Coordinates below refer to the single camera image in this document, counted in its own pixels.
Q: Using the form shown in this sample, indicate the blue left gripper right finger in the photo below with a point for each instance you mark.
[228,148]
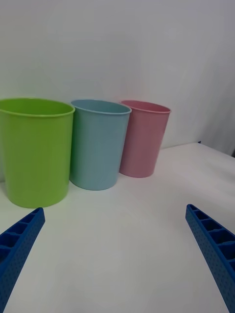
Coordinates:
[215,249]

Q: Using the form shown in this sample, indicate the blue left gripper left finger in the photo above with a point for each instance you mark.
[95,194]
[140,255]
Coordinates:
[17,256]

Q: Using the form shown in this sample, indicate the green plastic bin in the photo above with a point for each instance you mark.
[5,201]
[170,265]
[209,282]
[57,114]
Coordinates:
[36,156]

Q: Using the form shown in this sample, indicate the pink plastic bin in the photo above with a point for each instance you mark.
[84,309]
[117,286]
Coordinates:
[144,144]

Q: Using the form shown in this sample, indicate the pale blue plastic bin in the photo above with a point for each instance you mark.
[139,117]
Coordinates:
[98,151]

